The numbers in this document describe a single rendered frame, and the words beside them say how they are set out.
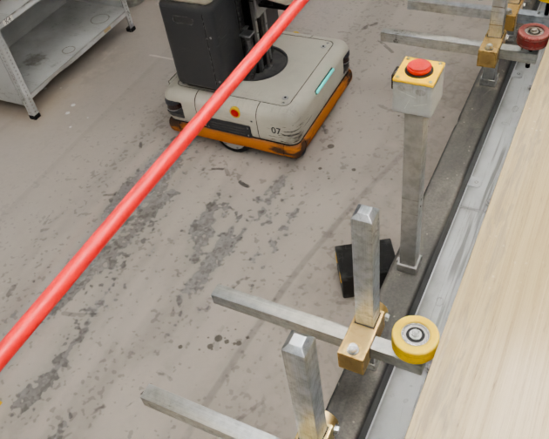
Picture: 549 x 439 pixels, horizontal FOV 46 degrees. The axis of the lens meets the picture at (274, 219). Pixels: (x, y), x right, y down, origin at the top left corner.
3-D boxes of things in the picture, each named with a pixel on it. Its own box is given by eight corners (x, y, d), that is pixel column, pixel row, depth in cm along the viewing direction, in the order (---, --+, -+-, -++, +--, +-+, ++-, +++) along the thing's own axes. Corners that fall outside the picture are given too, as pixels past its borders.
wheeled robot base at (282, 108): (169, 134, 299) (155, 90, 281) (233, 60, 336) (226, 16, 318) (300, 165, 273) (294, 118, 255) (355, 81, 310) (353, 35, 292)
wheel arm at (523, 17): (406, 11, 206) (407, -1, 203) (410, 6, 208) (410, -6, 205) (550, 30, 189) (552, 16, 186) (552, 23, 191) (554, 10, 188)
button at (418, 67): (403, 77, 108) (403, 69, 107) (410, 64, 110) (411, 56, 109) (427, 81, 106) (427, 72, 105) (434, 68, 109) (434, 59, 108)
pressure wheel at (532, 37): (532, 56, 178) (540, 17, 170) (549, 70, 173) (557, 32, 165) (506, 63, 178) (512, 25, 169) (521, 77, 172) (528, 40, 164)
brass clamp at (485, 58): (474, 65, 177) (476, 50, 173) (485, 40, 184) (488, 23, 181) (497, 69, 174) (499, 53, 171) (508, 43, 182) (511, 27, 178)
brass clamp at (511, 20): (494, 29, 193) (496, 14, 190) (504, 7, 201) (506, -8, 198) (515, 32, 191) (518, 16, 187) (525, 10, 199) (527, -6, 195)
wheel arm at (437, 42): (380, 43, 189) (380, 31, 186) (383, 38, 191) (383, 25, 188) (534, 67, 173) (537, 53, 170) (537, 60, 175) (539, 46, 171)
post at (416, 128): (396, 270, 145) (401, 109, 113) (403, 254, 148) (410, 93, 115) (416, 275, 143) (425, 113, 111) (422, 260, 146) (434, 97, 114)
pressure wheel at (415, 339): (404, 394, 114) (406, 360, 106) (382, 358, 119) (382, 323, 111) (443, 376, 115) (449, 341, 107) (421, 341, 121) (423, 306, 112)
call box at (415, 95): (391, 115, 113) (392, 77, 107) (404, 92, 117) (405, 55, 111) (430, 123, 110) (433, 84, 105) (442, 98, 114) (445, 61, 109)
